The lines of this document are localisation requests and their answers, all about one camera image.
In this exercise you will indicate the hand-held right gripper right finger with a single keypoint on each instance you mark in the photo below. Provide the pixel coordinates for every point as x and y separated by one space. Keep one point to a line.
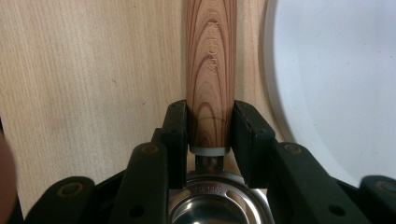
299 186

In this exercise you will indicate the white utensil rack with hooks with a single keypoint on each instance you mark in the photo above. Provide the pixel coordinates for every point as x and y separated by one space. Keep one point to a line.
342 77

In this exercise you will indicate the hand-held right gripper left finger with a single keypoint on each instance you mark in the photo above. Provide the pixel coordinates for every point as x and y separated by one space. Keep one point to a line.
146 180

